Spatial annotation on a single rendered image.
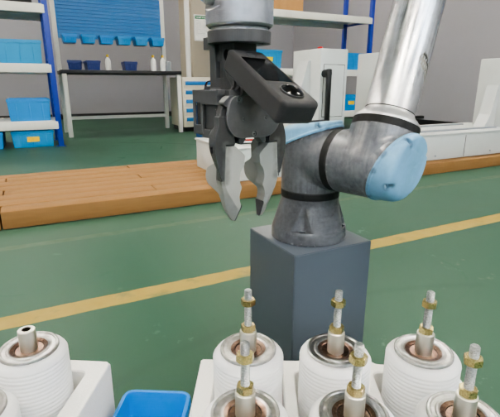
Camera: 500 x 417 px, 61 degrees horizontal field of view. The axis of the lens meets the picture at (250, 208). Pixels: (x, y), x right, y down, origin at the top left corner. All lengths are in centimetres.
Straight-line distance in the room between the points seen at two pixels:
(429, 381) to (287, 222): 38
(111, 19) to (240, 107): 575
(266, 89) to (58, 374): 46
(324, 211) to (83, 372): 49
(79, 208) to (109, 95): 655
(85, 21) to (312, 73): 396
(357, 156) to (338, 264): 23
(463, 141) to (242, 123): 311
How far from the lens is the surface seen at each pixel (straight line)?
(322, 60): 266
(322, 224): 82
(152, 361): 104
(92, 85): 850
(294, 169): 80
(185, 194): 218
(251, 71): 45
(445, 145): 338
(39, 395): 66
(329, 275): 84
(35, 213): 208
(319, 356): 60
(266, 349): 60
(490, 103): 404
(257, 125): 49
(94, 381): 71
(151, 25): 630
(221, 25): 49
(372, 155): 72
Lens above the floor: 60
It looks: 16 degrees down
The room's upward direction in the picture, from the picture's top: straight up
